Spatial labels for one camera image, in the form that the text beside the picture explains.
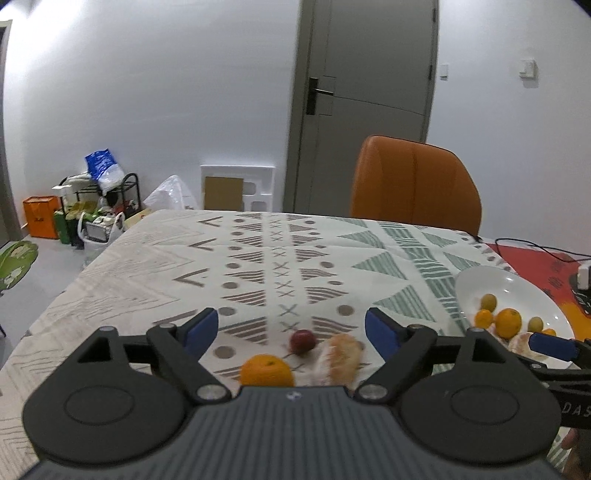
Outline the person's right hand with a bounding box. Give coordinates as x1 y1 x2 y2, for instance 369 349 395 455
560 428 591 480

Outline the green patterned mat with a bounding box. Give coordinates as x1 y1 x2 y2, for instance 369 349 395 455
0 241 40 292

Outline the orange chair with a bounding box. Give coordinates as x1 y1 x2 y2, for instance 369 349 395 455
351 135 482 239

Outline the black cable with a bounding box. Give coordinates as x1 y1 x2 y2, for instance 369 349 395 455
471 236 591 265

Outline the black door handle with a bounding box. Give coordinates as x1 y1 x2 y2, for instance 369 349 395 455
306 77 334 115

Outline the white plastic bag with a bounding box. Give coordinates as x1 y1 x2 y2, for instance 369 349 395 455
77 211 126 271

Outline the patterned tablecloth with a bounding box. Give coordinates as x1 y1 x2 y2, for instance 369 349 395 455
0 209 573 480

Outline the orange box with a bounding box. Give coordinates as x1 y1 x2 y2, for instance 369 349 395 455
23 196 61 240

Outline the red placemat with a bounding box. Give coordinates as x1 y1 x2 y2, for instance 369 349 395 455
487 244 591 342

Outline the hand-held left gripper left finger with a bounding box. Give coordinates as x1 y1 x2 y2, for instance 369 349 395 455
55 308 230 406

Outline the black metal rack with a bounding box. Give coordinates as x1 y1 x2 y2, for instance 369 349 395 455
58 173 139 245

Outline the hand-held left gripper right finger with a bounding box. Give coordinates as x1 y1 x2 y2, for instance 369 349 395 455
355 308 541 406

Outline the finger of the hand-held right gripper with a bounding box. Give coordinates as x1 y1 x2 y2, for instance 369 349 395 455
526 360 591 384
529 331 591 367

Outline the large orange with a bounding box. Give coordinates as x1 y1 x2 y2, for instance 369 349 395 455
495 308 523 337
239 354 295 387

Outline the small red plum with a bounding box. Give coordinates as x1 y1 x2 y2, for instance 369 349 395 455
290 329 317 356

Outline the clear plastic bag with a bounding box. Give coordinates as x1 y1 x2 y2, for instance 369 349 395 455
143 174 199 211

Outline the blue and white bag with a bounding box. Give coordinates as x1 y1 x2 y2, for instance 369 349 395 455
84 148 125 195

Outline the grey door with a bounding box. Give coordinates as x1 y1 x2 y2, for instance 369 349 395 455
283 0 439 215

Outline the white foam packaging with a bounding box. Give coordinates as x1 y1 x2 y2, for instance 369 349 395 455
200 164 276 213

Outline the green bag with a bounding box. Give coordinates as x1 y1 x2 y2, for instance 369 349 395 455
54 210 75 244

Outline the brown paper bag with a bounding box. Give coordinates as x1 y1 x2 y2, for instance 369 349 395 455
124 208 155 230

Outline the brown cardboard piece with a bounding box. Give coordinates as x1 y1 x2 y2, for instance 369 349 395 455
204 176 243 210

